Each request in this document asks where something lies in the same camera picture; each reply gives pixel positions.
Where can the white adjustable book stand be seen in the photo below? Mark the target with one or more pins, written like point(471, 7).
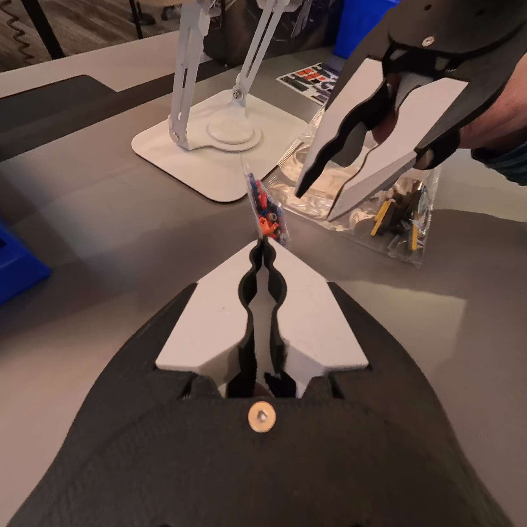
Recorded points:
point(214, 164)

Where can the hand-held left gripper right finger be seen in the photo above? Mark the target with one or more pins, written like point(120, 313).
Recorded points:
point(317, 329)

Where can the large clear part bag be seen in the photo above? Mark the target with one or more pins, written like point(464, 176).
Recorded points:
point(296, 197)

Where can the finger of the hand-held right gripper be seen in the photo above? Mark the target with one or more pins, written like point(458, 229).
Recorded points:
point(341, 111)
point(428, 115)

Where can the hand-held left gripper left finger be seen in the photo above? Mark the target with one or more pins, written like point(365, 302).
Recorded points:
point(206, 325)

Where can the black table leg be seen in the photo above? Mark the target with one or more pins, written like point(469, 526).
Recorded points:
point(45, 29)
point(135, 18)

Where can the person's right hand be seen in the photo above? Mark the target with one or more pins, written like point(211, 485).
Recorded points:
point(502, 115)

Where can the small bag of colourful pins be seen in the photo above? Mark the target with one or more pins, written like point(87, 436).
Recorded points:
point(267, 214)

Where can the person's right forearm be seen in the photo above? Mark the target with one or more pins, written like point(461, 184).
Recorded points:
point(510, 164)

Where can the blue plastic bin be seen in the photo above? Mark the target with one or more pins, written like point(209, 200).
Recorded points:
point(20, 263)
point(358, 24)

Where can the sticker sheet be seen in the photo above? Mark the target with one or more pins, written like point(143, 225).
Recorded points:
point(304, 78)

